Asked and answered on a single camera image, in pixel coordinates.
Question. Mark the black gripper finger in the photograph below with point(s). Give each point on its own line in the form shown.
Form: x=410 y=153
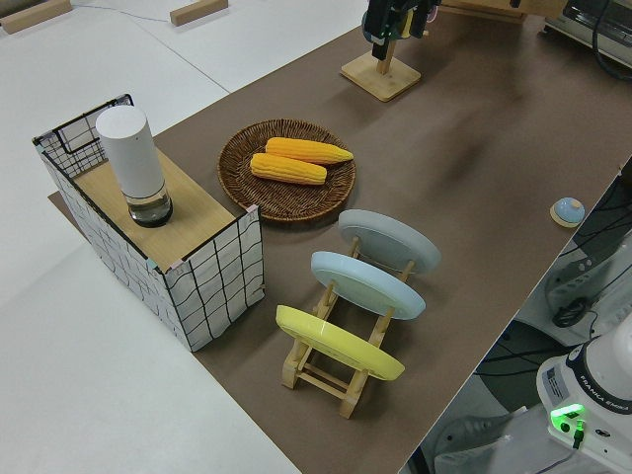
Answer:
x=421 y=20
x=381 y=29

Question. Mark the light wooden drawer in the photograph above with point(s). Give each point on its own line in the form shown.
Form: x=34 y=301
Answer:
x=479 y=7

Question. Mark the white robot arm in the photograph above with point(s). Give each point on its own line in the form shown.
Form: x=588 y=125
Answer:
x=607 y=385

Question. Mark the pink mug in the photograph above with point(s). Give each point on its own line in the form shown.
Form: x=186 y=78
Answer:
x=432 y=10

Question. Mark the dark blue mug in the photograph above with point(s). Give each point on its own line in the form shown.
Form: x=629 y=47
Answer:
x=366 y=24

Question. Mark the wooden mug rack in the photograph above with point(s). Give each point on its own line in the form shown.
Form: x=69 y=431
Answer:
x=382 y=79

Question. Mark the yellow corn cob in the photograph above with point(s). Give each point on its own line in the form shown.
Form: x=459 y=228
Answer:
x=286 y=169
x=306 y=150

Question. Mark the white toaster oven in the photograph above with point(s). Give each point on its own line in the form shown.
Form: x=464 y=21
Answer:
x=592 y=20

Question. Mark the wooden block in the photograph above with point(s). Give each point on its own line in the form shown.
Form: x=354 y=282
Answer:
x=197 y=11
x=34 y=15

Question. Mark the brown wicker basket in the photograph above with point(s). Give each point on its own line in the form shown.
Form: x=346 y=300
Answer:
x=296 y=202

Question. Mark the grey plate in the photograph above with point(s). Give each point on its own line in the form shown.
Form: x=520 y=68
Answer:
x=385 y=237

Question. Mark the brown table mat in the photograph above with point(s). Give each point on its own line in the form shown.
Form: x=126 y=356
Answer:
x=469 y=237

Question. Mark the light blue plate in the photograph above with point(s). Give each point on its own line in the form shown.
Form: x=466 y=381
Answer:
x=365 y=284

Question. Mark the white cylinder with glass base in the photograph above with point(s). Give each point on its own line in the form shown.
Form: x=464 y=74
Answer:
x=131 y=153

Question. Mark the yellow plate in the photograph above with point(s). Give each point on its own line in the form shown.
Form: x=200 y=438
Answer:
x=336 y=340

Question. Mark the wooden plate rack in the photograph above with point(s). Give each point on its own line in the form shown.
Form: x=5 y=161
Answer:
x=321 y=380

